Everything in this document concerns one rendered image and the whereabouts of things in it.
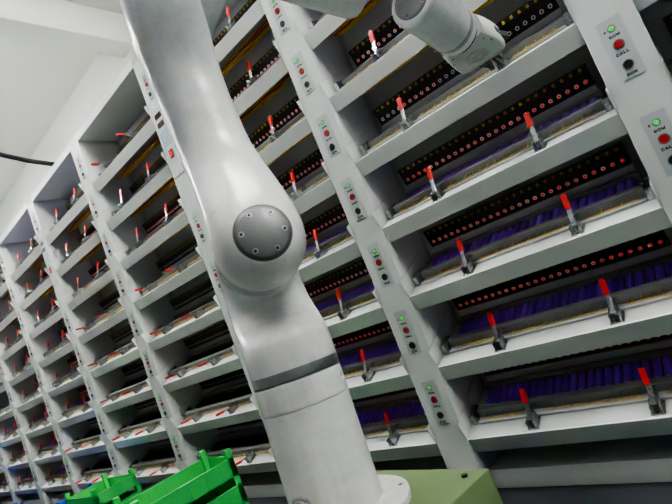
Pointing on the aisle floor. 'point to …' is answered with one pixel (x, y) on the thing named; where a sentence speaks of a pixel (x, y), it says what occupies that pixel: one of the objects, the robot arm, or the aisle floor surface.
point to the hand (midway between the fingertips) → (491, 58)
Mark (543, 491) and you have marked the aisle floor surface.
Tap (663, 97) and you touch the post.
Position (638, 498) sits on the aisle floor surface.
